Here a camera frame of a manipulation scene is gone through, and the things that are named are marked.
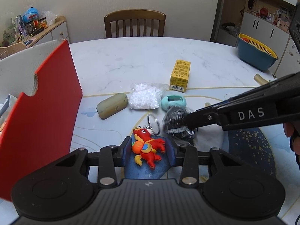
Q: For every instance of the clear crumpled plastic bag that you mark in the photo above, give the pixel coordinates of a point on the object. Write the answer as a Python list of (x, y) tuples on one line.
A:
[(49, 16)]

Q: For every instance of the orange label jar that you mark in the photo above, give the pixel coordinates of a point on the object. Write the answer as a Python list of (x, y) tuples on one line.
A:
[(42, 23)]

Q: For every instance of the white wooden cabinet unit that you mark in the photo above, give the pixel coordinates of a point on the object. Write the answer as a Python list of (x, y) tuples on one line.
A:
[(257, 25)]

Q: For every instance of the white beads plastic bag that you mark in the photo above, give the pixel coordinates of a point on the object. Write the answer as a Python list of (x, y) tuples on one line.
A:
[(143, 97)]

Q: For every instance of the yellow strainer basket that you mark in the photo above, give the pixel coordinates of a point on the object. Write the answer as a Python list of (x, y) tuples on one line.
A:
[(260, 46)]

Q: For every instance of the white wooden sideboard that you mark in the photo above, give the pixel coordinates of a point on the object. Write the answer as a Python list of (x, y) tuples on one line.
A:
[(58, 31)]

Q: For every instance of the black item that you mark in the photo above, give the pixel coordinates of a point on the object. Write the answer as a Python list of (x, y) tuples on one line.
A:
[(173, 119)]

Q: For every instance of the blue globe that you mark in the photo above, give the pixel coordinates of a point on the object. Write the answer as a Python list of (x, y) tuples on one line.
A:
[(31, 14)]

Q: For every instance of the olive green oval case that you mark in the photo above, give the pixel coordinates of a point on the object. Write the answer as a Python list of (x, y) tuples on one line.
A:
[(112, 105)]

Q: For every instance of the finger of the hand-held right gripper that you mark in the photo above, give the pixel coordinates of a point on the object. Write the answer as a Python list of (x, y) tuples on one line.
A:
[(201, 119), (225, 103)]

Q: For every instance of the dark glass jar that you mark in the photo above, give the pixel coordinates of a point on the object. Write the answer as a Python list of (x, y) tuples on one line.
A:
[(32, 27)]

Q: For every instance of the light wooden small chair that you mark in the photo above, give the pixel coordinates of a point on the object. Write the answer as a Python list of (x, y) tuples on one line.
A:
[(13, 48)]

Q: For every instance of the teal oval plastic case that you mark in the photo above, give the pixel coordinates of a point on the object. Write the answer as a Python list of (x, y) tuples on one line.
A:
[(167, 103)]

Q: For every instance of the blue plastic basin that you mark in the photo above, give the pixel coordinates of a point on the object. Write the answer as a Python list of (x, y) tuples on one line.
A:
[(253, 59)]

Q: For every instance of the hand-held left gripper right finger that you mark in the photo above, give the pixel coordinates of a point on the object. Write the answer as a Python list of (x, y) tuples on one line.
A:
[(170, 152)]

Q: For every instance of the dark wooden slatted chair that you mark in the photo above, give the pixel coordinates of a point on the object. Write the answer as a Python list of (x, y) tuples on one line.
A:
[(134, 14)]

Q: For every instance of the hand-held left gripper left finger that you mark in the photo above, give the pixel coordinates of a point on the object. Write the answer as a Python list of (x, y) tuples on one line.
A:
[(127, 151)]

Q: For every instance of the red small fruits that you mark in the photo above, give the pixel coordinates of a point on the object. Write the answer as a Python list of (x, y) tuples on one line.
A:
[(245, 38)]

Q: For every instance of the red cardboard box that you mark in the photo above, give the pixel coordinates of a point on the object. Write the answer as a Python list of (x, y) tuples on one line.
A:
[(42, 121)]

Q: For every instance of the person's right hand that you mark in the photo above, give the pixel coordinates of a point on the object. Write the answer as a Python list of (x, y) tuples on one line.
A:
[(288, 129)]

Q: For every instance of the yellow small carton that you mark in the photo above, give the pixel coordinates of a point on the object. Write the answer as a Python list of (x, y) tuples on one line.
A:
[(180, 75)]

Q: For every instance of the black stick-shaped object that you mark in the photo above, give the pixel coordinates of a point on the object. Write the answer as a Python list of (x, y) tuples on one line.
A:
[(37, 31)]

